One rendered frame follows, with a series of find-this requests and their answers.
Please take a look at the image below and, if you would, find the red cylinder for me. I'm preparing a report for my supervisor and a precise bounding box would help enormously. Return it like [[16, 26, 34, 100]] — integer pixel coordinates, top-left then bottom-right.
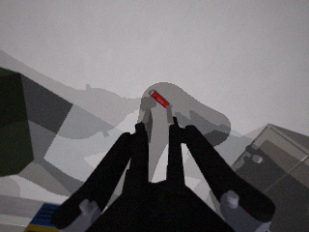
[[150, 90, 169, 108]]

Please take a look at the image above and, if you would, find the grey drawer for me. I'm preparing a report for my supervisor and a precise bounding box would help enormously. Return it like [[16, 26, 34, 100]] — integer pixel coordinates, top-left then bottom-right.
[[268, 163, 309, 232], [236, 127, 309, 193], [267, 223, 277, 232], [211, 166, 241, 220]]

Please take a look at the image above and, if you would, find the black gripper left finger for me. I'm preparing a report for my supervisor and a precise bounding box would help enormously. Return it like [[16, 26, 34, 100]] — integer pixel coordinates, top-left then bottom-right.
[[51, 107, 153, 232]]

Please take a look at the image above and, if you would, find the small white chest of drawers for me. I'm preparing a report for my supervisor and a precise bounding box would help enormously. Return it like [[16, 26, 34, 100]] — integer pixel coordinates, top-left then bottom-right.
[[209, 124, 309, 232]]

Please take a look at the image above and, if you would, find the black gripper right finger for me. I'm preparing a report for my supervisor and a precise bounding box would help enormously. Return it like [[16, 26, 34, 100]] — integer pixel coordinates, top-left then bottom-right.
[[164, 105, 276, 232]]

